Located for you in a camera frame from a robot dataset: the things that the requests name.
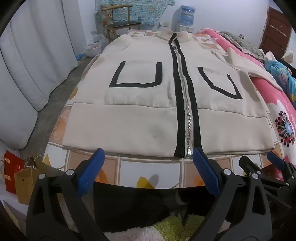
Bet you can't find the person's fluffy green white clothing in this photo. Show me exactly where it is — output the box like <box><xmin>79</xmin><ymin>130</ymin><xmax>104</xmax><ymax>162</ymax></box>
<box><xmin>104</xmin><ymin>213</ymin><xmax>206</xmax><ymax>241</ymax></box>

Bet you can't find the orange white tiled tablecloth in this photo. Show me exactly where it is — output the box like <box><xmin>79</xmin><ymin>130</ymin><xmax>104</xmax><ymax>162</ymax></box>
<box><xmin>43</xmin><ymin>29</ymin><xmax>292</xmax><ymax>189</ymax></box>

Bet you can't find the blue printed cloth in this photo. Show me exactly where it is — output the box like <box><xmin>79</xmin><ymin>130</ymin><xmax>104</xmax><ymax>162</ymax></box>
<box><xmin>264</xmin><ymin>59</ymin><xmax>296</xmax><ymax>103</ymax></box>

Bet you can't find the brown wooden door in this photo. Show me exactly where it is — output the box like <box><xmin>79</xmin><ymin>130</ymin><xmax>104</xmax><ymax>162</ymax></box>
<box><xmin>259</xmin><ymin>6</ymin><xmax>293</xmax><ymax>58</ymax></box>

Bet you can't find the cream zip jacket black trim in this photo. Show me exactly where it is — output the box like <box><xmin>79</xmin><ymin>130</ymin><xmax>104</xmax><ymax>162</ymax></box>
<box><xmin>62</xmin><ymin>30</ymin><xmax>284</xmax><ymax>159</ymax></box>

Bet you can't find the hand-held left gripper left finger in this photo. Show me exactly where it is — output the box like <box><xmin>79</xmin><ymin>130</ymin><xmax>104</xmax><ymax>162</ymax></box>
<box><xmin>25</xmin><ymin>148</ymin><xmax>105</xmax><ymax>241</ymax></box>

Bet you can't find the blue water bottle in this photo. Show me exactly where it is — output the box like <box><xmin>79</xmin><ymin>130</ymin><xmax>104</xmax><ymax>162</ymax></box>
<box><xmin>179</xmin><ymin>5</ymin><xmax>196</xmax><ymax>27</ymax></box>

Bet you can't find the white plastic bag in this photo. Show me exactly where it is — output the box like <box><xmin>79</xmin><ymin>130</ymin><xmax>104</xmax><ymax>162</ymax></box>
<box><xmin>84</xmin><ymin>34</ymin><xmax>109</xmax><ymax>57</ymax></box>

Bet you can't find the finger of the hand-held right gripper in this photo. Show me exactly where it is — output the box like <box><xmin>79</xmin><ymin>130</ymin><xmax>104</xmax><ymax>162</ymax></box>
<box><xmin>239</xmin><ymin>156</ymin><xmax>273</xmax><ymax>186</ymax></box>
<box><xmin>267</xmin><ymin>152</ymin><xmax>296</xmax><ymax>183</ymax></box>

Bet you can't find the black cloth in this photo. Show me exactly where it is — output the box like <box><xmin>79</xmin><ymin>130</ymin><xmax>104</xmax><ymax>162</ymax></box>
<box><xmin>92</xmin><ymin>181</ymin><xmax>208</xmax><ymax>232</ymax></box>

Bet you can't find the brown paper bag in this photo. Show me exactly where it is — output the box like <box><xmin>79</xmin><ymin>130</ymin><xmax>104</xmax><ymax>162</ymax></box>
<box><xmin>14</xmin><ymin>158</ymin><xmax>63</xmax><ymax>204</ymax></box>

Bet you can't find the white curtain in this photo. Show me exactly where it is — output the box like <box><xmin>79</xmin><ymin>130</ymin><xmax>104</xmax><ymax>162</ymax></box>
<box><xmin>0</xmin><ymin>0</ymin><xmax>79</xmax><ymax>151</ymax></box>

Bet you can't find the grey green lace blanket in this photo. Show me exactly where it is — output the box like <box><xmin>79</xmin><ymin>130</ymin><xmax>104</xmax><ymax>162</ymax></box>
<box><xmin>220</xmin><ymin>31</ymin><xmax>265</xmax><ymax>62</ymax></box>

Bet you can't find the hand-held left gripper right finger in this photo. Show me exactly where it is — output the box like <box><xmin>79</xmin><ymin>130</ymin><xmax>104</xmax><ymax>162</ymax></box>
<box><xmin>190</xmin><ymin>147</ymin><xmax>272</xmax><ymax>241</ymax></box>

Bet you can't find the blue patterned wall cloth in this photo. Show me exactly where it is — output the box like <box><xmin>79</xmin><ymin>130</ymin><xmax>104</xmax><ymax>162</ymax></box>
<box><xmin>95</xmin><ymin>0</ymin><xmax>176</xmax><ymax>25</ymax></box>

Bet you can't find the pink floral blanket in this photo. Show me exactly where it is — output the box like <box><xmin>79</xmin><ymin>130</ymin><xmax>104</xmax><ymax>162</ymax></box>
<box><xmin>199</xmin><ymin>28</ymin><xmax>296</xmax><ymax>160</ymax></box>

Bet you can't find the wooden chair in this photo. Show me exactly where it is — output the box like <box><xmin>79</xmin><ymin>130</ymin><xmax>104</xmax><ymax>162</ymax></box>
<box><xmin>102</xmin><ymin>5</ymin><xmax>142</xmax><ymax>39</ymax></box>

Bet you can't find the white water dispenser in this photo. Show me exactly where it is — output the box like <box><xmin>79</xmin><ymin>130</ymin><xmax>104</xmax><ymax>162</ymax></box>
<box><xmin>175</xmin><ymin>24</ymin><xmax>196</xmax><ymax>33</ymax></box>

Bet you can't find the red paper bag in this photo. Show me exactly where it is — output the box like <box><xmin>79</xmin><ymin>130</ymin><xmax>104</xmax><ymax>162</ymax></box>
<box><xmin>3</xmin><ymin>151</ymin><xmax>25</xmax><ymax>194</ymax></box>

